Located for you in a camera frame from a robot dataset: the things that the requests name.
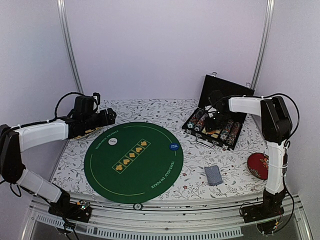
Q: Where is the aluminium right corner post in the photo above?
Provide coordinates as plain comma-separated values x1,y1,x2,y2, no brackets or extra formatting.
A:
250,0,275,90

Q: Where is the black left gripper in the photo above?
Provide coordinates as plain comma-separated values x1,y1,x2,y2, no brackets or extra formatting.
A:
83,107,117,131

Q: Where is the blue checked card deck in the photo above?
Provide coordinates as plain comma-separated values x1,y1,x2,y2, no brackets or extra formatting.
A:
204,165,223,186

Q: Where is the boxed card deck in case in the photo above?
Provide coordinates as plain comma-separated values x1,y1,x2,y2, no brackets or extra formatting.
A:
201,127,222,139

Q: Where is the white dealer button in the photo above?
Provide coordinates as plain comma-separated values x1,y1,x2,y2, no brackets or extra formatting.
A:
108,137,118,146

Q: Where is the black poker chip case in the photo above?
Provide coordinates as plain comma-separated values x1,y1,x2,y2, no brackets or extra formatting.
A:
182,75,254,150

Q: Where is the woven bamboo tray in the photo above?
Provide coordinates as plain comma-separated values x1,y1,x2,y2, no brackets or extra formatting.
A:
73,127,101,140

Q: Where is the aluminium left corner post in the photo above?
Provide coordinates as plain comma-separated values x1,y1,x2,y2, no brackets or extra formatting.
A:
56,0,84,94

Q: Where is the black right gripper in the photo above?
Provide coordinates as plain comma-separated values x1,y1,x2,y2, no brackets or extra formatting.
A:
204,110,229,132

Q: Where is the floral white tablecloth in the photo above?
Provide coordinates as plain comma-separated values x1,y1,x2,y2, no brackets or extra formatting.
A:
48,98,272,201

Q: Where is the red floral bowl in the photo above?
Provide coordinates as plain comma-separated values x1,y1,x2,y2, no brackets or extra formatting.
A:
247,152,269,180

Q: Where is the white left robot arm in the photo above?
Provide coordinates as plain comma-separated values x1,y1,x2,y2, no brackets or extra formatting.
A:
0,92,117,217

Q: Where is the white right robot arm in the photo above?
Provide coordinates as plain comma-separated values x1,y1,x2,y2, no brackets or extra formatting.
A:
207,90,296,222

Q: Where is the aluminium corner post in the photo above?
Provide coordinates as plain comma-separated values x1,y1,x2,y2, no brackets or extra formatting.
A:
250,0,275,90
56,0,84,94

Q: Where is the green round poker mat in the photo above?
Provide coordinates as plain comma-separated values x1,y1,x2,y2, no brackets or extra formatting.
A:
83,122,184,204

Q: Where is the blue small blind button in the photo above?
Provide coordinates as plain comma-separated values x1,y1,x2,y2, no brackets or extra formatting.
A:
169,143,180,151

